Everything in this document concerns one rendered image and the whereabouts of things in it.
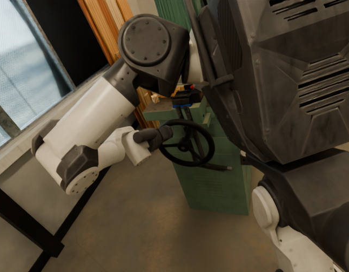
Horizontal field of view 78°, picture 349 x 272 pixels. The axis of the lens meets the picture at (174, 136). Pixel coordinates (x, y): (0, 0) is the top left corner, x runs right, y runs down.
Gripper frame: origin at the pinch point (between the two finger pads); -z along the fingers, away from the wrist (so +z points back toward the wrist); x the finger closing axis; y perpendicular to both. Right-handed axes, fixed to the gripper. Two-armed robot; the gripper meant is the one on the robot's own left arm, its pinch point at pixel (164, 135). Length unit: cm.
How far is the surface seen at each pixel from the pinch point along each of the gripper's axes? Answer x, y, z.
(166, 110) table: -4.7, 13.1, -23.5
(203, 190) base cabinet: -22, -42, -56
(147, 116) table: -17.4, 16.3, -24.8
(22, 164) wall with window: -119, 33, -11
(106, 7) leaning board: -55, 164, -121
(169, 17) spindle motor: 23, 44, -10
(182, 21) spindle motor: 26.7, 39.8, -11.8
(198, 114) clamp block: 13.0, 2.0, -13.9
